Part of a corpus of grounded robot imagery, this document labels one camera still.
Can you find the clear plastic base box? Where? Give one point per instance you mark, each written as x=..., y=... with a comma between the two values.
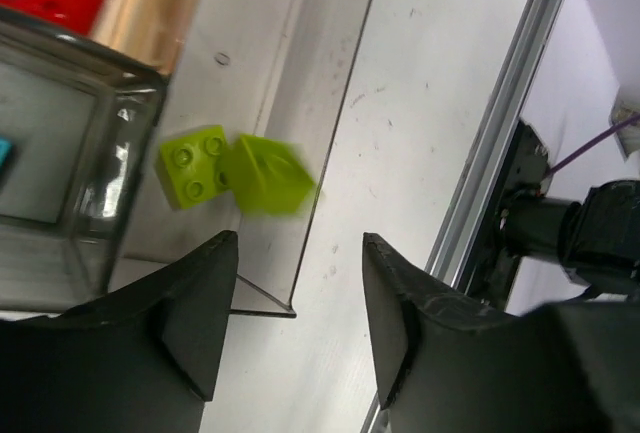
x=274, y=68

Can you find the aluminium table frame rail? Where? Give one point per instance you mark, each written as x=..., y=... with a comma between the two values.
x=500, y=118

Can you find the long teal lego brick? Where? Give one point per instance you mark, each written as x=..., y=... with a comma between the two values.
x=7, y=159

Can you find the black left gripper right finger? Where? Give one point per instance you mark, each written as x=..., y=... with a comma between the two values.
x=591, y=369

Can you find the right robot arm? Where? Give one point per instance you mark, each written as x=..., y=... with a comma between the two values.
x=595, y=241

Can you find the smoky grey plastic tray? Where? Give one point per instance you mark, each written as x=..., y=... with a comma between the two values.
x=82, y=117

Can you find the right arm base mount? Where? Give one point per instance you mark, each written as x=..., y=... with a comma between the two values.
x=500, y=242

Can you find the amber plastic tray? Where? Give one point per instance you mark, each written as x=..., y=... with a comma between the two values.
x=152, y=32

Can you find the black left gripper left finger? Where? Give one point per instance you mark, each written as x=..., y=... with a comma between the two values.
x=144, y=358

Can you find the lime square lego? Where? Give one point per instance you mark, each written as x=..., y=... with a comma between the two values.
x=266, y=177
x=188, y=167

